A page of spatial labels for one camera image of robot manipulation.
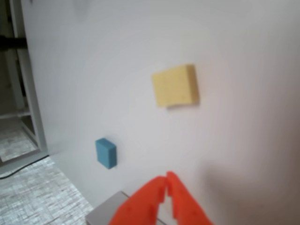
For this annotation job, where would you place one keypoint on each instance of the yellow foam cuboid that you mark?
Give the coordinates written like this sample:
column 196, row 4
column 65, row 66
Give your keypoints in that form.
column 173, row 86

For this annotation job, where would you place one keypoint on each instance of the white furniture frame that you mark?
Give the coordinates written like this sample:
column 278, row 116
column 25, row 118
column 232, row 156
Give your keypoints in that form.
column 35, row 112

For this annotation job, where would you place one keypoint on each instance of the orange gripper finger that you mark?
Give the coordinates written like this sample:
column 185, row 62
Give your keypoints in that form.
column 187, row 206
column 138, row 206

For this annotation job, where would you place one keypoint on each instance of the black horizontal bar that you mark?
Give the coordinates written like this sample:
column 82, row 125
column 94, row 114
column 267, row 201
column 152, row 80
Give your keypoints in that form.
column 11, row 43

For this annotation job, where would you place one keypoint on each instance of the blue foam cuboid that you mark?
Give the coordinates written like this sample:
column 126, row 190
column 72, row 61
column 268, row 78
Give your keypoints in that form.
column 105, row 153

